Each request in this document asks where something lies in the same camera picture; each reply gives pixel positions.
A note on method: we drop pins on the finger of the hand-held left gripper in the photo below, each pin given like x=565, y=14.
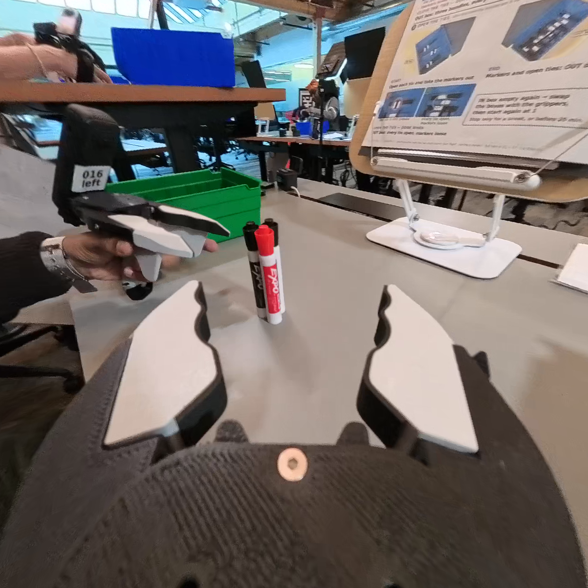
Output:
x=156, y=234
x=183, y=215

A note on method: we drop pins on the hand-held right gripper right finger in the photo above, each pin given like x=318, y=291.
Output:
x=422, y=381

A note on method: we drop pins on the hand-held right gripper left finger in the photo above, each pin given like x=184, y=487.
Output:
x=160, y=367

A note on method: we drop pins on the black dry-erase marker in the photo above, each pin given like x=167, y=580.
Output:
x=251, y=257
x=273, y=226

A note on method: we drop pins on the red dry-erase marker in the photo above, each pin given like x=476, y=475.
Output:
x=268, y=275

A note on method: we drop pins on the another person's forearm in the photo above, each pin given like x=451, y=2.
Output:
x=41, y=59

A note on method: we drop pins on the person's left forearm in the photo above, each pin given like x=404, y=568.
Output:
x=23, y=271

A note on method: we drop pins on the green plastic bin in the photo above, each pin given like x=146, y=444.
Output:
x=206, y=197

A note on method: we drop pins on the brown table black legs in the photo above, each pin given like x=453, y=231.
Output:
x=138, y=94

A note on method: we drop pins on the black power adapter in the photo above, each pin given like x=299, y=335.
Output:
x=287, y=179

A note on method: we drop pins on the large blue plastic bin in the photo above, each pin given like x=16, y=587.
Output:
x=174, y=59

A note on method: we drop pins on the white paper pad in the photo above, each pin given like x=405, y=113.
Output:
x=574, y=271

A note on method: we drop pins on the black monitor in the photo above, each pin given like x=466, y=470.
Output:
x=365, y=53

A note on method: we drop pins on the printed instruction sheet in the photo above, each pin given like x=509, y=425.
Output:
x=482, y=46

